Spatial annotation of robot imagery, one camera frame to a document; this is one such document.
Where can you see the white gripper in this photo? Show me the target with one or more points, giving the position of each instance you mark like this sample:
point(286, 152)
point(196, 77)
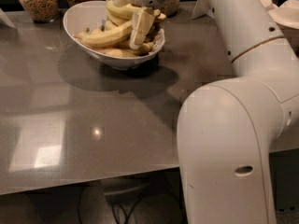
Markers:
point(143, 20)

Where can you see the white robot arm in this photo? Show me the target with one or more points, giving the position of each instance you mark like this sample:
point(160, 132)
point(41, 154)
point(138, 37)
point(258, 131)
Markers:
point(226, 128)

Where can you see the top yellow banana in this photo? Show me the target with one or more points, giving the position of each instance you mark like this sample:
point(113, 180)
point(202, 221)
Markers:
point(124, 12)

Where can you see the middle yellow banana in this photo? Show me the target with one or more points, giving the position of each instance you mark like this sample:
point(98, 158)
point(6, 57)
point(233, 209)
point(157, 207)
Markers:
point(114, 21)

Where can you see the lower yellow banana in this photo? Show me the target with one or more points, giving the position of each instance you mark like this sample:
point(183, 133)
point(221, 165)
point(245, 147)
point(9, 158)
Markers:
point(144, 49)

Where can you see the long front yellow banana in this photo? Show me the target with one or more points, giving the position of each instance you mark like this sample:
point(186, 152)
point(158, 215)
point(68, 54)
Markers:
point(110, 37)

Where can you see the bottom yellow banana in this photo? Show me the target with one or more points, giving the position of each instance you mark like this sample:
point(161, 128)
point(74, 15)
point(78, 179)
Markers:
point(119, 53)

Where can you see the white ceramic bowl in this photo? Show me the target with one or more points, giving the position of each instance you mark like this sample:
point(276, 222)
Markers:
point(90, 17)

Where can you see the right glass cereal jar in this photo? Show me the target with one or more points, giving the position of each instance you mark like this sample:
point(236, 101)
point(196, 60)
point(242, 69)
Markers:
point(170, 7)

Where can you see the white sign stand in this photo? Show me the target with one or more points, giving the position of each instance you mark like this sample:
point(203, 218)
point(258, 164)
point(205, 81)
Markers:
point(200, 9)

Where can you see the left glass cereal jar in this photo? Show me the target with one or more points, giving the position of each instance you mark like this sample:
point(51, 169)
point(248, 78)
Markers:
point(41, 10)

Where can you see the white card left edge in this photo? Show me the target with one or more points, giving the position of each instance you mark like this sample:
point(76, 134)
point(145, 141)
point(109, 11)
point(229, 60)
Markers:
point(5, 19)

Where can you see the rear stack paper bowls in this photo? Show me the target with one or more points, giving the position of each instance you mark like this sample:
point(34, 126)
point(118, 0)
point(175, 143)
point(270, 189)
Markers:
point(268, 4)

